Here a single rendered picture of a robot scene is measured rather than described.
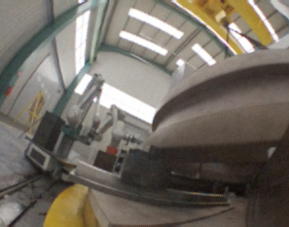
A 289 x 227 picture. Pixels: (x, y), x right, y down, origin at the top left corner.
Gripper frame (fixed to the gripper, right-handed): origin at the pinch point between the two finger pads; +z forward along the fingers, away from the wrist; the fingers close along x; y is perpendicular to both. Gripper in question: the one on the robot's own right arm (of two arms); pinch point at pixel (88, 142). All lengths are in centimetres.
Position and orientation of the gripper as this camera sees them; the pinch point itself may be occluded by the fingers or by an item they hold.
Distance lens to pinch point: 179.1
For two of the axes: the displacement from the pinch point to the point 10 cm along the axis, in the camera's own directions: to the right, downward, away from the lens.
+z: -2.9, 8.6, -4.2
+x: -0.1, -4.4, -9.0
